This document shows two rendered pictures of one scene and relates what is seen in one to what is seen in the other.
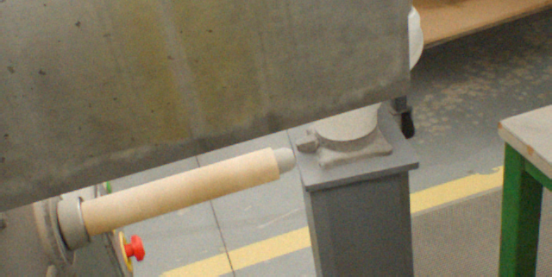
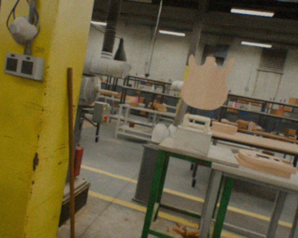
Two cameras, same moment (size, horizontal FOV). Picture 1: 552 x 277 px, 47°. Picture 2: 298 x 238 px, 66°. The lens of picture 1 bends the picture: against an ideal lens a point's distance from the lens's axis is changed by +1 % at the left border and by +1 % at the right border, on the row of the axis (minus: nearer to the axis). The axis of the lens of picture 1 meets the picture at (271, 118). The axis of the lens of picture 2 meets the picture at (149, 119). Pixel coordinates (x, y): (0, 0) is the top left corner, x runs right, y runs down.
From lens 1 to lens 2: 1.73 m
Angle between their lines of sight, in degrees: 33
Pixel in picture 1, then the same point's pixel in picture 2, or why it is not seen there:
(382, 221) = (153, 162)
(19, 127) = (96, 68)
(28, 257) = (92, 85)
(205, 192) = (109, 92)
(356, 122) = (157, 138)
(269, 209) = not seen: hidden behind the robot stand
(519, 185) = not seen: hidden behind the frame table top
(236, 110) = (109, 73)
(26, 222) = (94, 84)
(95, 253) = (100, 109)
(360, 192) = (151, 152)
